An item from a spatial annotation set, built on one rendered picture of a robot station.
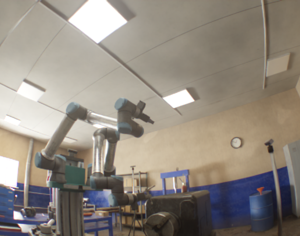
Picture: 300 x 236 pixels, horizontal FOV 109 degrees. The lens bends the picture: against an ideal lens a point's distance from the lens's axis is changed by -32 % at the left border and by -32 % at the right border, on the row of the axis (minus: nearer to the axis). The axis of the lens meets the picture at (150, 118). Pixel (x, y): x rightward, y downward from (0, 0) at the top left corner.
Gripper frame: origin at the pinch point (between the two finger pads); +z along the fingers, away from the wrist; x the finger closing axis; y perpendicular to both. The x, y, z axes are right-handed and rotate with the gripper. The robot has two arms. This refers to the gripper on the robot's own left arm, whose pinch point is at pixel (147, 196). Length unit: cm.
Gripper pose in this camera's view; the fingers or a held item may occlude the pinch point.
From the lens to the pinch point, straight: 131.9
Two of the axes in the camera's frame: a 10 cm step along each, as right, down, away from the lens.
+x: -6.1, 6.2, 4.9
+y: -2.9, -7.5, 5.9
